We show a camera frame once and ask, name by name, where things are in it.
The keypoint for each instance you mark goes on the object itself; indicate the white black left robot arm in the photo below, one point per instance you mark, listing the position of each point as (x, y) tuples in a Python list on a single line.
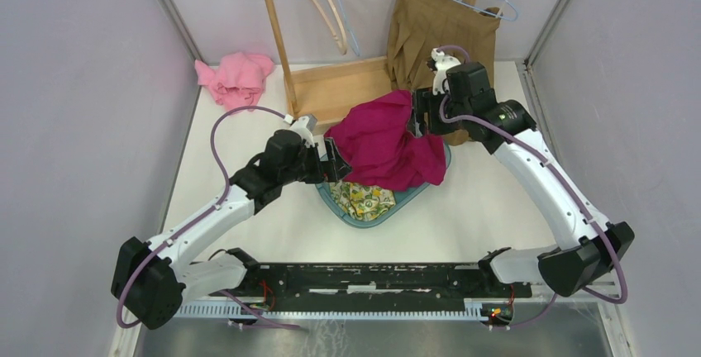
[(154, 278)]

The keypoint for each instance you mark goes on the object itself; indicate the yellow patterned cloth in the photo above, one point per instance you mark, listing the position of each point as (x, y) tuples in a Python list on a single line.
[(360, 202)]

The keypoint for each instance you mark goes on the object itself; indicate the teal plastic basket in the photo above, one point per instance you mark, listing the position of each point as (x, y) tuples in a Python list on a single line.
[(403, 165)]

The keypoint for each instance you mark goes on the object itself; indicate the white slotted cable duct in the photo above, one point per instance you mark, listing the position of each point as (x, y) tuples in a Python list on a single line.
[(221, 308)]

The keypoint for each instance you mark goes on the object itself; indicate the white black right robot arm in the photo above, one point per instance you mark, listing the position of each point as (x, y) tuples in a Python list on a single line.
[(588, 248)]

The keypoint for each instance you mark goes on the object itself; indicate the brown skirt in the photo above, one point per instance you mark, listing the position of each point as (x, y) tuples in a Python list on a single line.
[(419, 26)]

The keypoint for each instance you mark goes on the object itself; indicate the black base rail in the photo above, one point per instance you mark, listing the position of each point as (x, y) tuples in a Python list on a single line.
[(371, 288)]

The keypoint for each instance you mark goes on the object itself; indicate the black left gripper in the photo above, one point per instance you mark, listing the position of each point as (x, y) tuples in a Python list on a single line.
[(336, 168)]

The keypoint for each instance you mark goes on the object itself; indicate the pink crumpled cloth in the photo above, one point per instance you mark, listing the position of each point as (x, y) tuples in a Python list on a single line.
[(238, 81)]

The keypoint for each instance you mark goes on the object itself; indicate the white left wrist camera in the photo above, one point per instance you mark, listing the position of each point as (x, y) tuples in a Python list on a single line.
[(304, 125)]

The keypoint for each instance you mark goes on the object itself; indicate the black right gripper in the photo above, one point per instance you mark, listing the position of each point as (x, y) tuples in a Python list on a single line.
[(424, 101)]

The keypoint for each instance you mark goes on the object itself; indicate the beige wooden hanger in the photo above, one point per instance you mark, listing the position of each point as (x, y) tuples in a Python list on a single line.
[(323, 4)]

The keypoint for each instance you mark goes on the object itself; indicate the wooden clothes rack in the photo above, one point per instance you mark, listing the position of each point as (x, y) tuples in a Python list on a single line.
[(328, 92)]

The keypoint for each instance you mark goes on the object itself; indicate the magenta cloth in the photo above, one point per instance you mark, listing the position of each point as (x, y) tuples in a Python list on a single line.
[(386, 116)]

